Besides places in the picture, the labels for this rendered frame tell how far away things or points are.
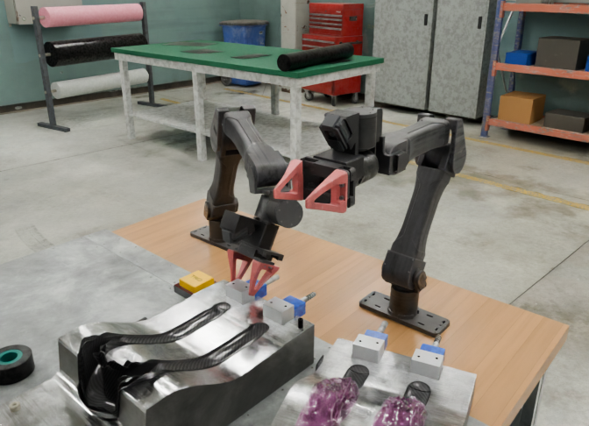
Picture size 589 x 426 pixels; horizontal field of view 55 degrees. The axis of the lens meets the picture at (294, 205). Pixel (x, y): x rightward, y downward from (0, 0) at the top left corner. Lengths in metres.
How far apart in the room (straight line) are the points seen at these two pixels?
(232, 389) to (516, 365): 0.56
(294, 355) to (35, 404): 0.44
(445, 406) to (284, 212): 0.44
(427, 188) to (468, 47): 5.28
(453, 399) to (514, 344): 0.31
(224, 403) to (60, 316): 0.53
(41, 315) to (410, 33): 5.91
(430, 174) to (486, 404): 0.46
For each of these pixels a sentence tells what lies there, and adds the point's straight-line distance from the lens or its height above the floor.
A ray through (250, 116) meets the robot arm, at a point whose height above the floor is 1.21.
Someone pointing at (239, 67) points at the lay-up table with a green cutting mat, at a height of 0.89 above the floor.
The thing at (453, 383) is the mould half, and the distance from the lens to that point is 1.05.
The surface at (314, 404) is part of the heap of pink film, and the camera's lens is 0.88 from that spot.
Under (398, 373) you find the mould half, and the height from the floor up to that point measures 0.85.
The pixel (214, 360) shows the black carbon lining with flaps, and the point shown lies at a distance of 1.03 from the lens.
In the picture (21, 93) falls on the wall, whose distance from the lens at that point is 7.77.
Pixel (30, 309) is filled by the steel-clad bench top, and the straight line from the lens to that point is 1.43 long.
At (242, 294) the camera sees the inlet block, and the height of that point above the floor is 0.91.
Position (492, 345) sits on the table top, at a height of 0.80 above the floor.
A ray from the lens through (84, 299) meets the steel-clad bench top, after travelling 1.43.
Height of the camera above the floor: 1.50
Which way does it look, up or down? 22 degrees down
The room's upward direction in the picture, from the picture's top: straight up
